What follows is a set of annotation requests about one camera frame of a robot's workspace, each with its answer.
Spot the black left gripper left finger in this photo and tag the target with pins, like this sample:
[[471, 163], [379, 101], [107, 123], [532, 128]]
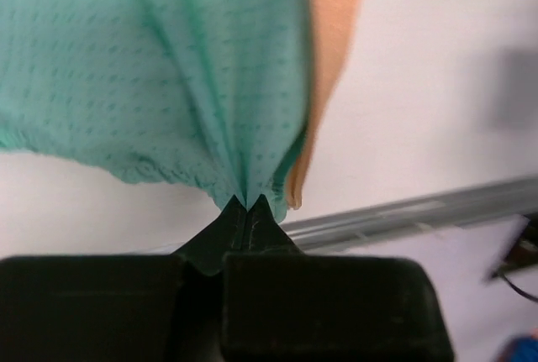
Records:
[[117, 307]]

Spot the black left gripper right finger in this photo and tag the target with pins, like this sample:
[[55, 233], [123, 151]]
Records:
[[280, 304]]

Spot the orange and teal jacket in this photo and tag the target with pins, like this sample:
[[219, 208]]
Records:
[[171, 107]]

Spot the aluminium table front rail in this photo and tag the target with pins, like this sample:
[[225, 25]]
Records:
[[454, 208]]

